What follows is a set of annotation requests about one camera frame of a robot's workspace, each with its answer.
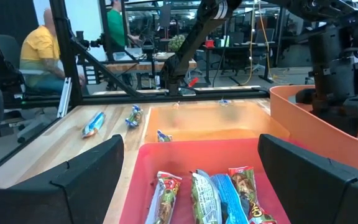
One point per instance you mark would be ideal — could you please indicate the small red object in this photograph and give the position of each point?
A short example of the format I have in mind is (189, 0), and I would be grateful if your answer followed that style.
(193, 82)

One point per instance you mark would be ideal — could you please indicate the round green plant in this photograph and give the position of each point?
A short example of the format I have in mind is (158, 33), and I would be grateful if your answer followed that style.
(177, 42)

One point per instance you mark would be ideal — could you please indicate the office chair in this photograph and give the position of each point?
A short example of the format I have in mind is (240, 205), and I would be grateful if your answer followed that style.
(8, 49)

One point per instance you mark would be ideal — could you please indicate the silver metal strut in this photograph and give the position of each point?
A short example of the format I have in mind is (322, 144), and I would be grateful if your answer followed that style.
(64, 96)

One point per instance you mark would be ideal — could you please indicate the bright blue granola bar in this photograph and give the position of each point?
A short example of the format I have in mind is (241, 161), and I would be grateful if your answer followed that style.
(230, 202)

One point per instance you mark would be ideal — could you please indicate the red container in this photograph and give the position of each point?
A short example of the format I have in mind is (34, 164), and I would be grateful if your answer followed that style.
(209, 43)

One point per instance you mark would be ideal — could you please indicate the black aluminium rig frame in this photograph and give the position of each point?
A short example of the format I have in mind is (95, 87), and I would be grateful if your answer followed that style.
(64, 46)

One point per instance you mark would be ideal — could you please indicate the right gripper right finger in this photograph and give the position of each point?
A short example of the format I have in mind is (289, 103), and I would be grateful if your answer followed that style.
(315, 193)

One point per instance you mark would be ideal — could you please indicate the wooden workbench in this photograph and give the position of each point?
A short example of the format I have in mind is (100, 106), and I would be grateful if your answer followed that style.
(135, 66)

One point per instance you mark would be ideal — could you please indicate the person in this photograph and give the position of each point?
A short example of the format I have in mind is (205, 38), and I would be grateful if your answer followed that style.
(40, 46)
(116, 28)

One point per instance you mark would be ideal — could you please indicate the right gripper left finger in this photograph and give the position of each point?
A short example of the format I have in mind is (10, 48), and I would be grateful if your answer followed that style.
(57, 202)

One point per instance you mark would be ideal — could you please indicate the translucent pink shallow bin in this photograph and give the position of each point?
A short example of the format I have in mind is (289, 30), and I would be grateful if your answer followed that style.
(182, 158)

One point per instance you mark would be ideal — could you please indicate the green white cup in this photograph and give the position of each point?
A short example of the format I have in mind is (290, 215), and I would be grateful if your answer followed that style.
(225, 41)

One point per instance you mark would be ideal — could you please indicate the translucent orange shallow bin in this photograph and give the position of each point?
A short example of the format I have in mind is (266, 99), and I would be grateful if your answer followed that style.
(213, 121)

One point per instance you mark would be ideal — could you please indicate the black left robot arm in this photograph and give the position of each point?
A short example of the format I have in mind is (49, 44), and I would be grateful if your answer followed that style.
(197, 31)

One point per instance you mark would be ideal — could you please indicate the light blue granola bar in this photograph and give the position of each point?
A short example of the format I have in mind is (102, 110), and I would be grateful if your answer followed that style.
(134, 116)
(163, 137)
(93, 124)

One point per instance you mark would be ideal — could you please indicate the blue white granola bar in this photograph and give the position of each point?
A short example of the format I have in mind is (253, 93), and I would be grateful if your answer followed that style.
(224, 101)

